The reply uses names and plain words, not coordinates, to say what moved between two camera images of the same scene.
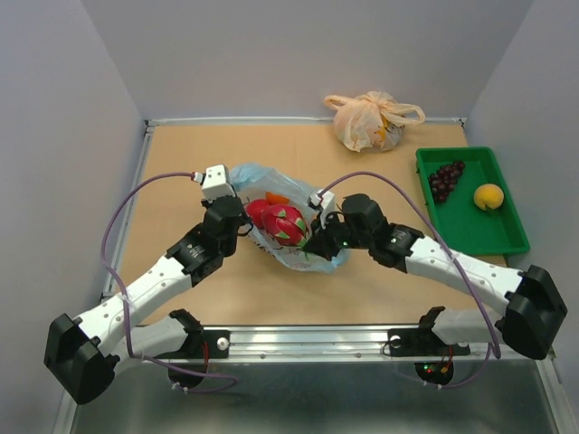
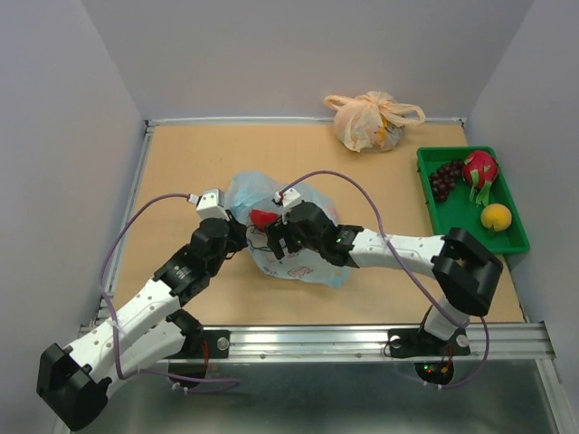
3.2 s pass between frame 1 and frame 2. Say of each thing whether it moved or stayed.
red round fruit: moved
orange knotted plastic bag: stayed
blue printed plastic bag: moved
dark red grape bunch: stayed
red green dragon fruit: moved
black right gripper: moved
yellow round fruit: moved
